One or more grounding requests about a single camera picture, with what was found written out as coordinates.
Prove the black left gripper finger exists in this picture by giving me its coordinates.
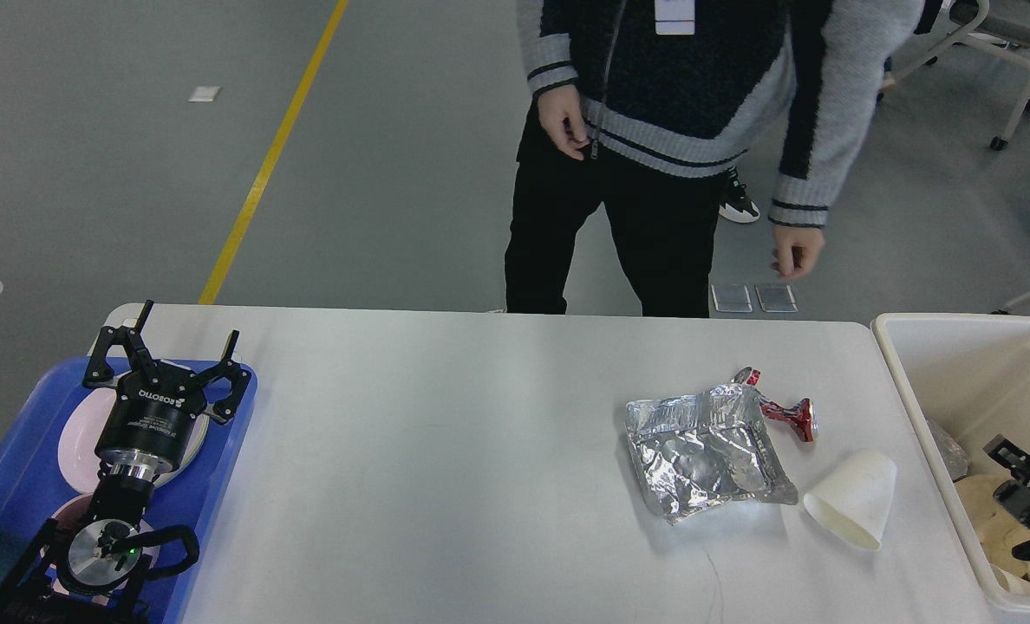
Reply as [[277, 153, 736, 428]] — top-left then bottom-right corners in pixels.
[[181, 330, 251, 426], [81, 300, 165, 393]]

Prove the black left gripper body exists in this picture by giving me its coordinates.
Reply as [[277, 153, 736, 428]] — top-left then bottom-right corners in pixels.
[[95, 368, 206, 478]]

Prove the white paper cup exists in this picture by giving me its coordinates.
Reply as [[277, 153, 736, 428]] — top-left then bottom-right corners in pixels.
[[992, 566, 1030, 597], [803, 449, 898, 552]]

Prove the brown paper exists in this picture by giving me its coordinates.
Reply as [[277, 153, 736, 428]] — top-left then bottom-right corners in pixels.
[[955, 474, 1030, 581]]

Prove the pink plate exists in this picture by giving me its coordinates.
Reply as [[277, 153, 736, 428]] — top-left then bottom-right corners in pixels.
[[56, 388, 179, 494]]

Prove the aluminium foil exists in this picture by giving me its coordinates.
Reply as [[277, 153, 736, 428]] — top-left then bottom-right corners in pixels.
[[623, 383, 799, 524]]

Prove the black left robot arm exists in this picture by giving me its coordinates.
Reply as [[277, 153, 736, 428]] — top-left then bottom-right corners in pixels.
[[0, 302, 258, 623]]

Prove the clear plastic wrap in bin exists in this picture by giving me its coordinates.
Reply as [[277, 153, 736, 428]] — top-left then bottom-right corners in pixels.
[[926, 419, 971, 482]]

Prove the cream plastic bin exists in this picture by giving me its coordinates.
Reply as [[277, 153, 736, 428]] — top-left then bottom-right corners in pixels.
[[871, 315, 1030, 623]]

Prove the blue plastic tray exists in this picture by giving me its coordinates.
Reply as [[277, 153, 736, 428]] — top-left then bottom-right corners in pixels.
[[0, 356, 258, 623]]

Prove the small red object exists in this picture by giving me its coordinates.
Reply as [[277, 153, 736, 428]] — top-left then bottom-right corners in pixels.
[[732, 367, 818, 443]]

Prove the right metal floor plate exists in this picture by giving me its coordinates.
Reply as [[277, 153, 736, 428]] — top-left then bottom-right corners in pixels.
[[754, 283, 798, 315]]

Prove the metal floor plate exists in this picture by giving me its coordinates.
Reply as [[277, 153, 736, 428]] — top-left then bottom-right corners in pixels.
[[754, 283, 798, 315], [710, 283, 753, 315]]

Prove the white floor label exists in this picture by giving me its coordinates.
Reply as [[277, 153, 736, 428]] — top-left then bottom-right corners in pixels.
[[187, 84, 221, 103]]

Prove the left metal floor plate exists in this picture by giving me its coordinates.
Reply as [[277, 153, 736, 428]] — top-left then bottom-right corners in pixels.
[[710, 283, 753, 315]]

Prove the person in black trousers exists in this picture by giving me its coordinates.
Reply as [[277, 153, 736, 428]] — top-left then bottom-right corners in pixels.
[[720, 167, 760, 224]]

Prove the person in grey sweater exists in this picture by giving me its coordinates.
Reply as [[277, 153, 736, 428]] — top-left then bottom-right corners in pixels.
[[504, 1, 923, 317]]

